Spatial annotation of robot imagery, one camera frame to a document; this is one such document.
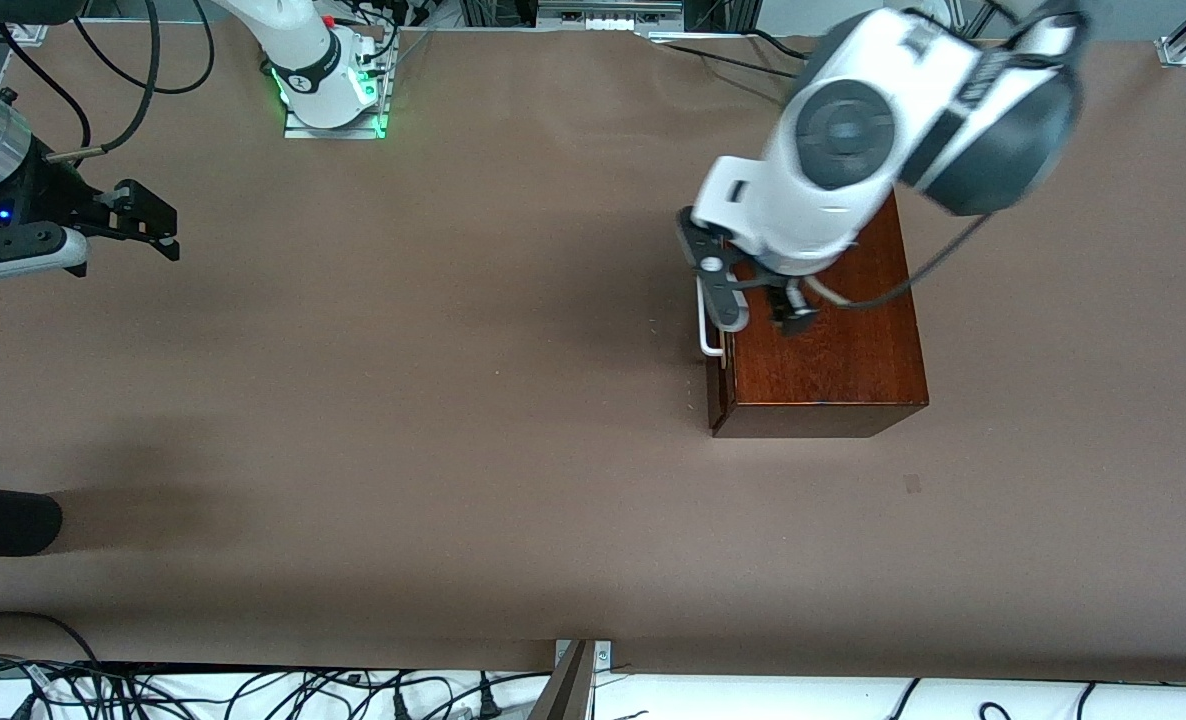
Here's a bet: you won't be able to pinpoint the wooden drawer with white handle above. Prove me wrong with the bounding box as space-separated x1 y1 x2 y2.
698 280 736 431

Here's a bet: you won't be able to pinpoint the metal base plate right arm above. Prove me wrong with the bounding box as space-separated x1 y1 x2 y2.
283 30 394 139

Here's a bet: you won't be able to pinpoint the dark wooden drawer cabinet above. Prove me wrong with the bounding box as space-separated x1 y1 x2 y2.
710 190 930 439

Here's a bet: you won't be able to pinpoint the silver device with ports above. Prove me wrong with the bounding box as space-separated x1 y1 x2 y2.
536 0 686 31

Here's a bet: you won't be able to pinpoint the black cylindrical object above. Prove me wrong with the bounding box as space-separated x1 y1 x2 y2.
0 484 63 557

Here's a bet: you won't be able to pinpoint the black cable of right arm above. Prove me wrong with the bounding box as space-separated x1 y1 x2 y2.
0 0 216 166

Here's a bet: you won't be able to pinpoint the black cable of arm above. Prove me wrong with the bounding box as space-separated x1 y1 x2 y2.
0 0 216 166
803 215 994 311

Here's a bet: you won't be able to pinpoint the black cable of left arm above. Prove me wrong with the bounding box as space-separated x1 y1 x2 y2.
803 215 994 311

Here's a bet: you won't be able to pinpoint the long black table cable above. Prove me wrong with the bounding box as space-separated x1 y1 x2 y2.
665 42 804 79

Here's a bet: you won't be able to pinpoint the short black table cable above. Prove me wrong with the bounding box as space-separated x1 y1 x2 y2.
743 28 809 61

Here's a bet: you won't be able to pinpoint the black looped cable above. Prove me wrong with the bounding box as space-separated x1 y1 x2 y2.
0 612 104 669

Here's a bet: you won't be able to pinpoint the grey metal bracket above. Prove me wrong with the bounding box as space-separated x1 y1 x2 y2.
528 640 614 720

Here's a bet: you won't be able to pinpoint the tangled black cables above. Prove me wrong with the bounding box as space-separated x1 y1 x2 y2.
0 655 554 720

